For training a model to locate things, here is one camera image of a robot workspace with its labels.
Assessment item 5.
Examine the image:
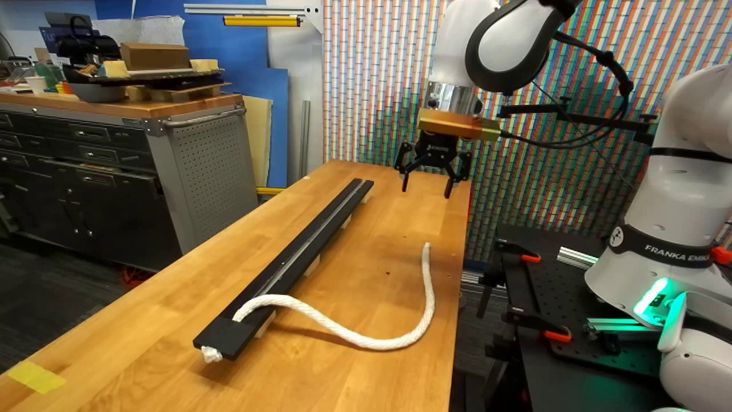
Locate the silver aluminium extrusion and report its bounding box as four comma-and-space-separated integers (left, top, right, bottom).
556, 244, 601, 270

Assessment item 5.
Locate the yellow foam block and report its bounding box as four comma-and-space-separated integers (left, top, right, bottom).
189, 58, 225, 75
100, 58, 129, 81

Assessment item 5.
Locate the beige foam panel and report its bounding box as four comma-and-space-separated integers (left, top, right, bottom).
241, 93, 274, 191

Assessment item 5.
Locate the perforated backdrop panel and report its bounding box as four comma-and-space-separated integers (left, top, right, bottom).
319, 0, 732, 270

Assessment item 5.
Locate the black breadboard base table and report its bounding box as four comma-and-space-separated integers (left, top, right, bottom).
487, 224, 689, 412

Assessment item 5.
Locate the long black grooved rail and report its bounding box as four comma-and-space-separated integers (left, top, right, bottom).
189, 176, 377, 361

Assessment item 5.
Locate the wooden cabinet top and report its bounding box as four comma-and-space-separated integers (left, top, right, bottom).
0, 89, 246, 124

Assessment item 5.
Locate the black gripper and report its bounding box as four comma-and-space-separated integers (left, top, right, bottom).
394, 135, 476, 201

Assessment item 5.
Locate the black equipment pile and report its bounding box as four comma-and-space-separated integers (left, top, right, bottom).
39, 10, 123, 67

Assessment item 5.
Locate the yellow bar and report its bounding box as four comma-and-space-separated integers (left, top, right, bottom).
222, 13, 304, 30

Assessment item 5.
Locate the yellow wrist camera mount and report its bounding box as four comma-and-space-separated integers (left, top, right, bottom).
417, 109, 505, 145

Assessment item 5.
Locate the white braided rope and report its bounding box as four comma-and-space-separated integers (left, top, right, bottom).
228, 240, 440, 353

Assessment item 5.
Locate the orange handled black clamp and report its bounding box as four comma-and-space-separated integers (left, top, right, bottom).
505, 304, 577, 347
492, 236, 544, 270

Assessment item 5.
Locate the teal green object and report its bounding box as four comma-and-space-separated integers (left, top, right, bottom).
33, 59, 65, 97

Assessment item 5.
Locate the brown cardboard box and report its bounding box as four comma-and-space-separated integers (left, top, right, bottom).
118, 42, 192, 73

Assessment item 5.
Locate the wooden support block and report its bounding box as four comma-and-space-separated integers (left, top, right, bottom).
123, 81, 230, 106

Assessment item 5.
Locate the yellow tape patch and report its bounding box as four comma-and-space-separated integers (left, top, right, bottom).
4, 360, 68, 396

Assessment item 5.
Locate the grey perforated metal cabinet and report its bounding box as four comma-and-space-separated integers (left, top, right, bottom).
0, 89, 261, 272

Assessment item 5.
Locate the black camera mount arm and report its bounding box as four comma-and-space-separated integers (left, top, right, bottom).
496, 93, 658, 145

